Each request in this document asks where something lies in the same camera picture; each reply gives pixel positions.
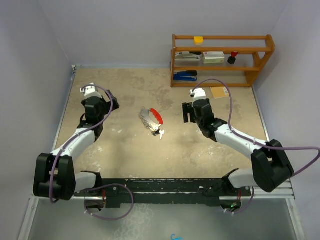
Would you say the silver key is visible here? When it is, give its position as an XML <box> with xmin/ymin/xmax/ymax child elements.
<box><xmin>159</xmin><ymin>130</ymin><xmax>165</xmax><ymax>140</ymax></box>

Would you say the red grey key holder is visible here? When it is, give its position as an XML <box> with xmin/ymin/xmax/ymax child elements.
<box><xmin>138</xmin><ymin>107</ymin><xmax>164</xmax><ymax>133</ymax></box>

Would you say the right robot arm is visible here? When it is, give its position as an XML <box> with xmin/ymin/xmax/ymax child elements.
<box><xmin>182</xmin><ymin>99</ymin><xmax>294</xmax><ymax>196</ymax></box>

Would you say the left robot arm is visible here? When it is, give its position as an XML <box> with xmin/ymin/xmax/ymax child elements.
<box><xmin>33</xmin><ymin>83</ymin><xmax>120</xmax><ymax>203</ymax></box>

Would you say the blue stapler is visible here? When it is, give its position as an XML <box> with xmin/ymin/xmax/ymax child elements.
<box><xmin>173</xmin><ymin>70</ymin><xmax>198</xmax><ymax>82</ymax></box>

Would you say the wooden shelf rack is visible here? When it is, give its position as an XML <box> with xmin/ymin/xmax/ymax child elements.
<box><xmin>170</xmin><ymin>34</ymin><xmax>276</xmax><ymax>87</ymax></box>

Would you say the white cardboard box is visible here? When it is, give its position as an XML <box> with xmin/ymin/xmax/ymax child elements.
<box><xmin>202</xmin><ymin>51</ymin><xmax>225</xmax><ymax>64</ymax></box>

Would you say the grey stapler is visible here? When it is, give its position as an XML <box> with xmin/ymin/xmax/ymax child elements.
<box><xmin>175</xmin><ymin>51</ymin><xmax>202</xmax><ymax>62</ymax></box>

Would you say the yellow block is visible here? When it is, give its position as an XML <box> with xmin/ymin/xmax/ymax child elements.
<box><xmin>193</xmin><ymin>36</ymin><xmax>204</xmax><ymax>46</ymax></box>

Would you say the blue object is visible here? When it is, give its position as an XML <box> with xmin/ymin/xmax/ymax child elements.
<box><xmin>170</xmin><ymin>234</ymin><xmax>184</xmax><ymax>240</ymax></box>

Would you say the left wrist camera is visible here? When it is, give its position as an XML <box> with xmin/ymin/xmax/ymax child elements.
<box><xmin>80</xmin><ymin>82</ymin><xmax>102</xmax><ymax>99</ymax></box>

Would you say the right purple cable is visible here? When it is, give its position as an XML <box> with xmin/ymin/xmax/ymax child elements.
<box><xmin>191</xmin><ymin>79</ymin><xmax>320</xmax><ymax>216</ymax></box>

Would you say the purple cable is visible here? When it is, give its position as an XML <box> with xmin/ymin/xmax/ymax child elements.
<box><xmin>49</xmin><ymin>84</ymin><xmax>135</xmax><ymax>221</ymax></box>
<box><xmin>191</xmin><ymin>79</ymin><xmax>320</xmax><ymax>216</ymax></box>

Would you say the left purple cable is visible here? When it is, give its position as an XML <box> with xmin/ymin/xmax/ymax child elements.
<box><xmin>49</xmin><ymin>84</ymin><xmax>135</xmax><ymax>221</ymax></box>

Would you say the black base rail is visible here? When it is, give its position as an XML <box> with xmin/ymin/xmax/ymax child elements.
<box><xmin>73</xmin><ymin>177</ymin><xmax>252</xmax><ymax>209</ymax></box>

